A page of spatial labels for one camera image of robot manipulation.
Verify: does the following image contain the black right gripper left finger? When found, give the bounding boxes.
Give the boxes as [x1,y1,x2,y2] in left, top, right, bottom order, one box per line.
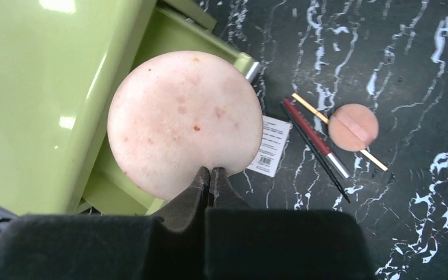
[152,167,211,232]

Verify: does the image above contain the black eyeliner pencil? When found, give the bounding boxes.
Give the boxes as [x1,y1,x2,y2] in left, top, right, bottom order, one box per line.
[281,101,351,203]

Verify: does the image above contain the small round powder puff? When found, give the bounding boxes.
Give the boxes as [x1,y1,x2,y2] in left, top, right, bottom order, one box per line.
[327,103,379,152]

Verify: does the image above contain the white makeup packet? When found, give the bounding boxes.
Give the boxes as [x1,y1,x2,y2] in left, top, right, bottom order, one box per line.
[247,115,292,178]

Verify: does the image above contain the thin wooden stick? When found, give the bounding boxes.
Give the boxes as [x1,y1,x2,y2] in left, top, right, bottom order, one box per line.
[291,93,388,172]

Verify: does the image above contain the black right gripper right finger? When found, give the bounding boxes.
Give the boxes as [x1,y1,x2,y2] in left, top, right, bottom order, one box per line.
[208,167,250,209]

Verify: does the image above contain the red lip pencil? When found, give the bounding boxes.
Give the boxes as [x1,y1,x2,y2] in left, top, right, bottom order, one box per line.
[282,98,351,179]

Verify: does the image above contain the large round powder puff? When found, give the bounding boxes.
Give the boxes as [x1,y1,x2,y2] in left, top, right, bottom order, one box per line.
[107,51,263,201]

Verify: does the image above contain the green metal drawer chest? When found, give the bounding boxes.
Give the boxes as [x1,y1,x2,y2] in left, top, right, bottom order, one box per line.
[0,1,260,215]

